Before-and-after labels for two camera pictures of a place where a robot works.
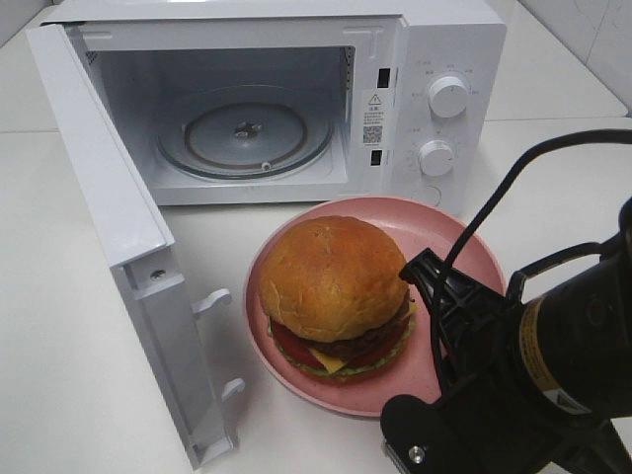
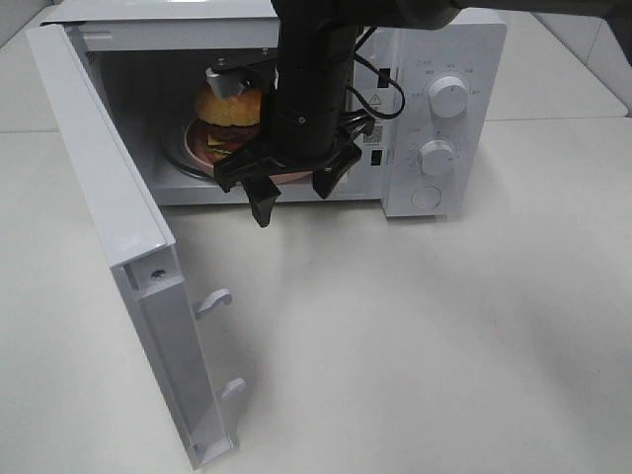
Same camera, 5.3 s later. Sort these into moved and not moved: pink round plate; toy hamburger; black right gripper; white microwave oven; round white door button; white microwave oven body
Moved: toy hamburger; black right gripper; pink round plate
Not moved: white microwave oven body; round white door button; white microwave oven
